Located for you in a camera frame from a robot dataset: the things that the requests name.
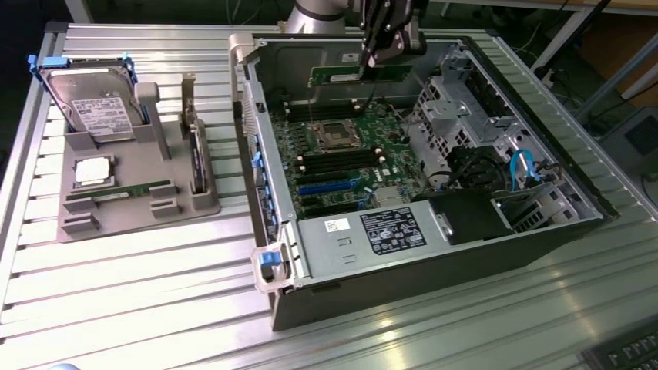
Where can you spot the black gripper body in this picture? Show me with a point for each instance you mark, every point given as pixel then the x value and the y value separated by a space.
pixel 398 23

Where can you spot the green RAM stick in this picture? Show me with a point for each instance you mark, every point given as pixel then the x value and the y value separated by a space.
pixel 334 75
pixel 112 192

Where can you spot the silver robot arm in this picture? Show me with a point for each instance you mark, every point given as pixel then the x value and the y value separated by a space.
pixel 308 17

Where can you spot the black RAM slot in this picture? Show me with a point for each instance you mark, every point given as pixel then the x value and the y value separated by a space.
pixel 342 158
pixel 320 105
pixel 340 153
pixel 323 114
pixel 322 109
pixel 344 163
pixel 347 167

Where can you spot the metal CPU socket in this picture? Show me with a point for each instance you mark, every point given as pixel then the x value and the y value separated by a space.
pixel 334 135

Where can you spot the metal disk bay cage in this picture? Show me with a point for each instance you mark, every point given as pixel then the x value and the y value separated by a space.
pixel 462 115

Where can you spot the beige case foot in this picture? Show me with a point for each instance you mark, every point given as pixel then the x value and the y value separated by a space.
pixel 244 44

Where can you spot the green motherboard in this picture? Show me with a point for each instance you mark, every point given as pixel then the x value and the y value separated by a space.
pixel 354 181

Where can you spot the long black expansion slot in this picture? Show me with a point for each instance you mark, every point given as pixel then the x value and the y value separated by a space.
pixel 332 209
pixel 323 178

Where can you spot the blue expansion slot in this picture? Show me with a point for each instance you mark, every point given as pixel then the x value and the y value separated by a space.
pixel 327 188

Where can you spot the silver chipset heatsink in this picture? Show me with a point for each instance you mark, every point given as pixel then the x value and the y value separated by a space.
pixel 390 196

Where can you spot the short black expansion slot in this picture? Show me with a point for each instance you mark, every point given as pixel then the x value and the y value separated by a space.
pixel 316 199

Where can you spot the black plastic air shroud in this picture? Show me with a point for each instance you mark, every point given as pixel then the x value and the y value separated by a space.
pixel 467 216

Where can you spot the grey power supply with label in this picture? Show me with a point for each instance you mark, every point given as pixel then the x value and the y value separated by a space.
pixel 339 243

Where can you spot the hard disk in blue carrier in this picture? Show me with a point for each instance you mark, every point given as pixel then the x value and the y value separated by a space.
pixel 92 100

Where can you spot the blue case latch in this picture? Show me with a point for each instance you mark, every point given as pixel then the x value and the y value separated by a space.
pixel 268 258

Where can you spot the black open PC case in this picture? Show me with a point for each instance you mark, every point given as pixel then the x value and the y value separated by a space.
pixel 411 285

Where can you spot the grey parts rack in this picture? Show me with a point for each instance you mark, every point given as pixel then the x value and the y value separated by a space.
pixel 128 208

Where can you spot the silver CPU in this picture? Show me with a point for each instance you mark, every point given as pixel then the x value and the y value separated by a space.
pixel 93 170

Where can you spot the black keyboard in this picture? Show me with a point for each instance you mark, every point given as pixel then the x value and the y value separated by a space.
pixel 624 350

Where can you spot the white desk frame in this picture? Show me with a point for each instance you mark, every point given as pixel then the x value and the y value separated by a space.
pixel 570 23

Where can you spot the graphics card with metal bracket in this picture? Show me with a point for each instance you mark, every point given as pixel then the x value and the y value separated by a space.
pixel 195 131

